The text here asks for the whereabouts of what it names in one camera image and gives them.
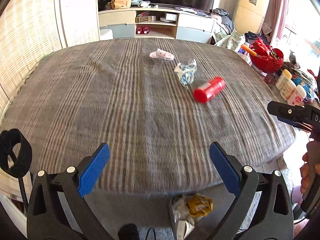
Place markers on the yellow cap white bottle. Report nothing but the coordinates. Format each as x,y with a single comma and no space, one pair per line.
283,79

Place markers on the cream grey TV cabinet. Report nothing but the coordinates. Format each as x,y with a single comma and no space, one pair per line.
161,22

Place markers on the red plastic basket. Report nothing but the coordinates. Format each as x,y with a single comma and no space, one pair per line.
269,60

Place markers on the blue white wrapper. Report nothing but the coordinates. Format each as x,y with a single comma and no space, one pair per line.
186,72

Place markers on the grey trash bin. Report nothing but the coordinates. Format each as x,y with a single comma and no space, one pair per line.
182,224

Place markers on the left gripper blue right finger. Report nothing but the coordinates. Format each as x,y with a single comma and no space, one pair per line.
228,168

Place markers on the bamboo folding screen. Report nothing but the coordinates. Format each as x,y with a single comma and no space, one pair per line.
32,29

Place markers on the yellow paper bag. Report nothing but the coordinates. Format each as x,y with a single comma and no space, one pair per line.
199,206

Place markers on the pink curtain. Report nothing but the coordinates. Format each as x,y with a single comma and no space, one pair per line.
275,18

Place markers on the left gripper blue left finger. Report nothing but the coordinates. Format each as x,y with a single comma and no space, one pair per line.
90,169

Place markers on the blue snack bag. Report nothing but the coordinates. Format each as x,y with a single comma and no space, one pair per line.
307,85

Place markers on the person's right hand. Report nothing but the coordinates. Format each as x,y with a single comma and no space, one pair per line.
312,148

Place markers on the orange handled tool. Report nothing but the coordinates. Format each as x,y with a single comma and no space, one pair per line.
249,50

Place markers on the round lid jelly cup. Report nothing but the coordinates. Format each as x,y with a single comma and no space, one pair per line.
161,54

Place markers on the white plastic stool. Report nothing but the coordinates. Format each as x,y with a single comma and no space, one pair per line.
106,34

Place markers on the grey plaid tablecloth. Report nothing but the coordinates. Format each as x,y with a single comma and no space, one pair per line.
158,134

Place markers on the cream standing air conditioner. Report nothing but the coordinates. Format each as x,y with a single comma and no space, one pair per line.
249,15

